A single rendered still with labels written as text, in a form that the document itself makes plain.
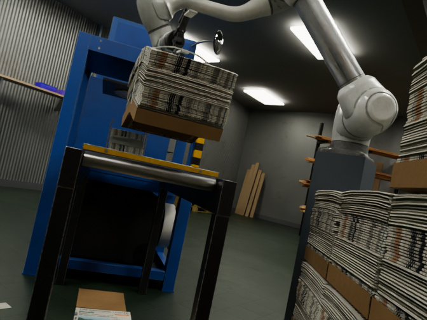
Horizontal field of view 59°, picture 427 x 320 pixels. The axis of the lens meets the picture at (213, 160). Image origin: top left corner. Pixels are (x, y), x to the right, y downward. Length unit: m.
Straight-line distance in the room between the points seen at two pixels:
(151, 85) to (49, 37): 6.51
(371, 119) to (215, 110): 0.55
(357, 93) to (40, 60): 6.54
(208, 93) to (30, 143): 6.38
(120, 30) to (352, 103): 1.80
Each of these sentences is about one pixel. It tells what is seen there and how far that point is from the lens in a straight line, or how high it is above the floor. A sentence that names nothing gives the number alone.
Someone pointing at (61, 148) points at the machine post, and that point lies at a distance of 2.56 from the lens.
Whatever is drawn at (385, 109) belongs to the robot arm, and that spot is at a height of 1.15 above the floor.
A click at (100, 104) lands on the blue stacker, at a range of 4.91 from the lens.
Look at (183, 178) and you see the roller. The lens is 1.29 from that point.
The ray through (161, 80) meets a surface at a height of 1.05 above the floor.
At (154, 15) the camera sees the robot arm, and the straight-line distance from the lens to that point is 1.70.
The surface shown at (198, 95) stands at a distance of 1.20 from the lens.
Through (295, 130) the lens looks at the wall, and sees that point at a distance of 11.62.
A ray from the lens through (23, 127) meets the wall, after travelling 7.36.
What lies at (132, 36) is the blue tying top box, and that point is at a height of 1.65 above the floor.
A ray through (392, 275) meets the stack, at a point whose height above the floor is 0.70.
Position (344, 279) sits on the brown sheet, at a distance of 0.88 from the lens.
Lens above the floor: 0.78
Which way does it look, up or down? 3 degrees up
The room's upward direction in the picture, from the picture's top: 12 degrees clockwise
